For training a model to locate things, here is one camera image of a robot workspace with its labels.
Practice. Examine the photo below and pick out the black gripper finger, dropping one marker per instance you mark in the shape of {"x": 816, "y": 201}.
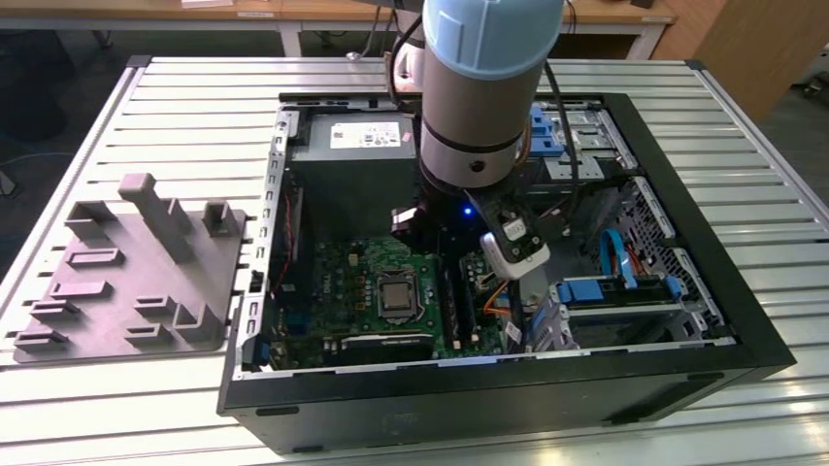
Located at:
{"x": 404, "y": 222}

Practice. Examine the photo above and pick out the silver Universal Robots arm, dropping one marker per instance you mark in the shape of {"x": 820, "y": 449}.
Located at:
{"x": 479, "y": 97}

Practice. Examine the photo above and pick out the green Dell motherboard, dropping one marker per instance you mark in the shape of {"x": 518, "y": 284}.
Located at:
{"x": 350, "y": 272}

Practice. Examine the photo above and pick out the silver CPU in socket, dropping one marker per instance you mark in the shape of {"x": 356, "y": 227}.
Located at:
{"x": 396, "y": 297}

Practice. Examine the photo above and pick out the grey labelled power supply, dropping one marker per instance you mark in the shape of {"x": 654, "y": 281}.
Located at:
{"x": 350, "y": 141}

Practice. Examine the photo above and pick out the black graphics card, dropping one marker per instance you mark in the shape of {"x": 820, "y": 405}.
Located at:
{"x": 384, "y": 344}

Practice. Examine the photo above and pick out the grey metal drive cage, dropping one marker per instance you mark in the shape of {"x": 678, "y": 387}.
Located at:
{"x": 602, "y": 165}

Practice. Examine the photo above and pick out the black open PC case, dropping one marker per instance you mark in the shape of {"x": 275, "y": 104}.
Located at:
{"x": 518, "y": 403}

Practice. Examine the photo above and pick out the grey plastic parts rack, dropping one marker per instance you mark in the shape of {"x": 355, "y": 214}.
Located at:
{"x": 143, "y": 291}

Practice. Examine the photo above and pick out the wooden desk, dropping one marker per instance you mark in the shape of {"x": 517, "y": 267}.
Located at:
{"x": 162, "y": 14}

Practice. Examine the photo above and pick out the wooden cabinet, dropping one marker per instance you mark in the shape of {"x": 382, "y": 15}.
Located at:
{"x": 752, "y": 48}

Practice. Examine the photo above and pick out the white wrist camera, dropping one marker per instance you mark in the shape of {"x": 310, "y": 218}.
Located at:
{"x": 514, "y": 252}

